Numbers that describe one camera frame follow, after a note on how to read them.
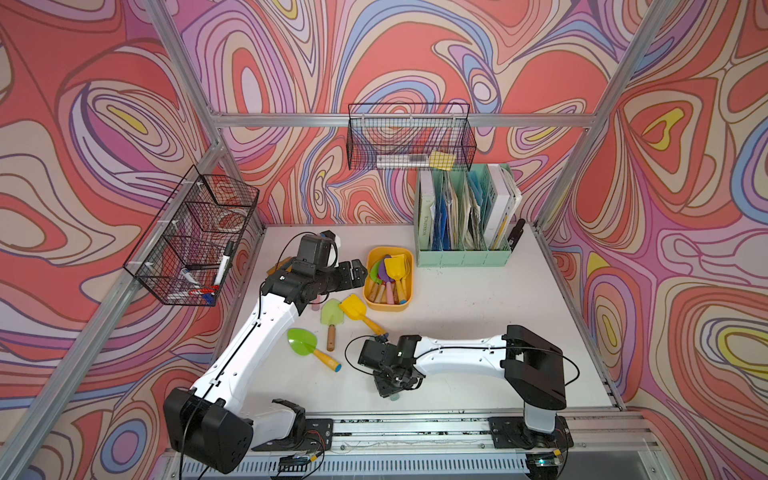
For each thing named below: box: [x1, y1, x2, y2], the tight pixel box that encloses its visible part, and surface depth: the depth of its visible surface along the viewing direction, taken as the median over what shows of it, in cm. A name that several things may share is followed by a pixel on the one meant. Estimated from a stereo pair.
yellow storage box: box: [363, 246, 414, 312], surface depth 103 cm
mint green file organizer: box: [414, 164, 513, 268], surface depth 103 cm
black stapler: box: [507, 218, 526, 252], surface depth 117 cm
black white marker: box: [214, 241, 233, 286], surface depth 70 cm
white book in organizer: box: [484, 164, 523, 250], surface depth 100 cm
